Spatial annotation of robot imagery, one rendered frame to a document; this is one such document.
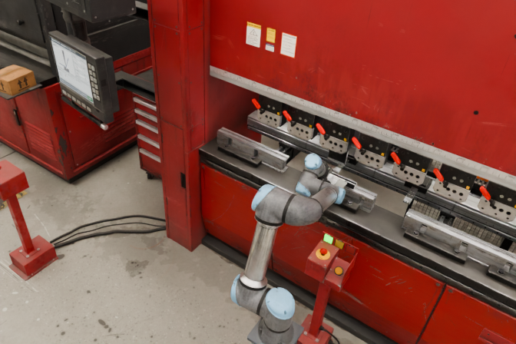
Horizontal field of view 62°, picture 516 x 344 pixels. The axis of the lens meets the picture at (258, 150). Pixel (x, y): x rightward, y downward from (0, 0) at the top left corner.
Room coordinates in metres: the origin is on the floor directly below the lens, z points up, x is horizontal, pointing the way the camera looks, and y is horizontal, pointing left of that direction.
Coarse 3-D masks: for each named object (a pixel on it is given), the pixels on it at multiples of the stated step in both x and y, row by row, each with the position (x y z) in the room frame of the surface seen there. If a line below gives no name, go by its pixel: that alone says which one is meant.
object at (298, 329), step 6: (258, 324) 1.09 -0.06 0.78; (294, 324) 1.10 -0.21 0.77; (252, 330) 1.05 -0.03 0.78; (294, 330) 1.07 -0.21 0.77; (300, 330) 1.07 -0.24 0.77; (252, 336) 1.03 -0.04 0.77; (258, 336) 1.03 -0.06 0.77; (294, 336) 1.04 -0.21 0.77; (252, 342) 1.01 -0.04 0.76; (258, 342) 1.00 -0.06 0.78; (294, 342) 1.01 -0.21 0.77
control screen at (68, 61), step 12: (60, 48) 2.06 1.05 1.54; (60, 60) 2.08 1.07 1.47; (72, 60) 1.99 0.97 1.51; (84, 60) 1.91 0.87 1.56; (60, 72) 2.10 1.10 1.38; (72, 72) 2.01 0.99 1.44; (84, 72) 1.93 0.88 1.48; (72, 84) 2.03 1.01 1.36; (84, 84) 1.94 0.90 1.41; (84, 96) 1.96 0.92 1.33
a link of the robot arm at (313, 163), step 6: (306, 156) 1.63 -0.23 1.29; (312, 156) 1.62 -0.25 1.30; (318, 156) 1.62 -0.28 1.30; (306, 162) 1.60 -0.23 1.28; (312, 162) 1.60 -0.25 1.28; (318, 162) 1.59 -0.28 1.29; (306, 168) 1.59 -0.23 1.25; (312, 168) 1.58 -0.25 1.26; (318, 168) 1.59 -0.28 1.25; (318, 174) 1.59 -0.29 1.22
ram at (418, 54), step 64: (256, 0) 2.14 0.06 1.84; (320, 0) 1.97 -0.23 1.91; (384, 0) 1.82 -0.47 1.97; (448, 0) 1.69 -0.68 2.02; (512, 0) 1.58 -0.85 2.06; (256, 64) 2.13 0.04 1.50; (320, 64) 1.94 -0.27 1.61; (384, 64) 1.78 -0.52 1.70; (448, 64) 1.65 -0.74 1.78; (512, 64) 1.54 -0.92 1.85; (384, 128) 1.74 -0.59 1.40; (448, 128) 1.60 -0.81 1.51; (512, 128) 1.49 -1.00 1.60
